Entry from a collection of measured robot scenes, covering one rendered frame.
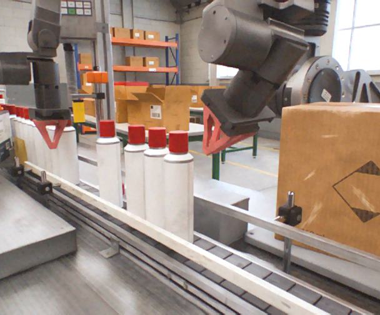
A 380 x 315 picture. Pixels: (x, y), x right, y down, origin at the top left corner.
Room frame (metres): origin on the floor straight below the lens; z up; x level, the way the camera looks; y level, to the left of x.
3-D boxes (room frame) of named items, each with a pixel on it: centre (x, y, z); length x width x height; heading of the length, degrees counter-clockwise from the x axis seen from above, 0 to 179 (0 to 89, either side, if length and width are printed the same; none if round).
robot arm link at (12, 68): (0.75, 0.37, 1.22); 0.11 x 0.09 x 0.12; 125
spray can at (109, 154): (0.70, 0.19, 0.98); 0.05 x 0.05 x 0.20
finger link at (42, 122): (0.78, 0.35, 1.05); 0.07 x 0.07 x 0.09; 43
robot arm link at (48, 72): (0.77, 0.35, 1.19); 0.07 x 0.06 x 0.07; 125
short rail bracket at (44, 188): (0.78, 0.37, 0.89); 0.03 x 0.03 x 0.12; 44
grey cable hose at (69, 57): (1.06, 0.39, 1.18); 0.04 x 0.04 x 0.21
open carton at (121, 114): (3.43, 0.75, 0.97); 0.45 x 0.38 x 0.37; 128
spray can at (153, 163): (0.58, 0.06, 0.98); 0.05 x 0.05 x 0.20
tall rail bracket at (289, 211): (0.47, -0.14, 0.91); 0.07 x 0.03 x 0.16; 134
